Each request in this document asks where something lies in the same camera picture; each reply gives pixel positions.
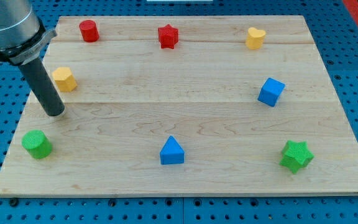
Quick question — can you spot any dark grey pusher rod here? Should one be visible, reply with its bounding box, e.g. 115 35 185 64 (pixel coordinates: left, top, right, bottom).
19 57 65 116

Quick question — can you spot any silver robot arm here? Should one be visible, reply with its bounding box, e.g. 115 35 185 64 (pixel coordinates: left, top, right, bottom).
0 0 65 116

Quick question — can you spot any blue cube block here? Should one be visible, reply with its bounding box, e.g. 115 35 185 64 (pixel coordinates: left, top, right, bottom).
257 78 285 107

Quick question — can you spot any yellow hexagon block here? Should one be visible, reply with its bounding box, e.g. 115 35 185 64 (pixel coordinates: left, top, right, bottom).
52 67 77 92

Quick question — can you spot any red cylinder block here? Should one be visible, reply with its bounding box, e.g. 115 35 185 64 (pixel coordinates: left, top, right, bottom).
79 20 99 42

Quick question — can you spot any green cylinder block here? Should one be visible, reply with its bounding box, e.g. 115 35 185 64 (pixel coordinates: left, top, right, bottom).
21 129 52 159

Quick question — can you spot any red star block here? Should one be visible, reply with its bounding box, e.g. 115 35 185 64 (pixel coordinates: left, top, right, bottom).
157 24 179 49

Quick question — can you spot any blue triangle block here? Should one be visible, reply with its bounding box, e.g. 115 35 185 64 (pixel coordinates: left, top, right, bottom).
160 136 185 165

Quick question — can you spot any wooden board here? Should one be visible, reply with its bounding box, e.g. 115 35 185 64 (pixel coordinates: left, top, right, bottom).
0 16 358 198

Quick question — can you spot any yellow heart block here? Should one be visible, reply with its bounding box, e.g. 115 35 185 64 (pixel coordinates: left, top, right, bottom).
245 27 266 50

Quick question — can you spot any green star block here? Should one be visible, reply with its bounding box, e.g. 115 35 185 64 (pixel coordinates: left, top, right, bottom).
279 140 314 174

